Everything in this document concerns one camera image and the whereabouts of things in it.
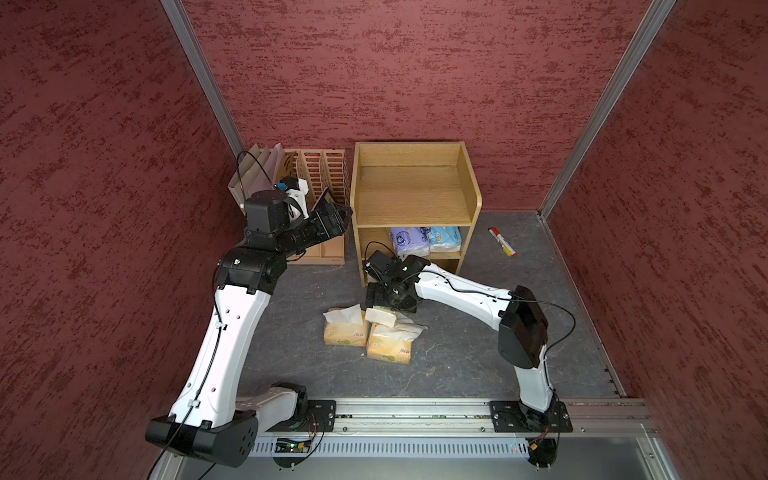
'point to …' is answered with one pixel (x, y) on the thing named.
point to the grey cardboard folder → (237, 184)
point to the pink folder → (269, 175)
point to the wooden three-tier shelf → (414, 184)
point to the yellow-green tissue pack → (381, 315)
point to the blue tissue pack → (445, 239)
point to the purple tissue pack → (408, 241)
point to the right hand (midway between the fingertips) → (384, 311)
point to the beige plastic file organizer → (320, 169)
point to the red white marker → (507, 247)
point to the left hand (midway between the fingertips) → (337, 223)
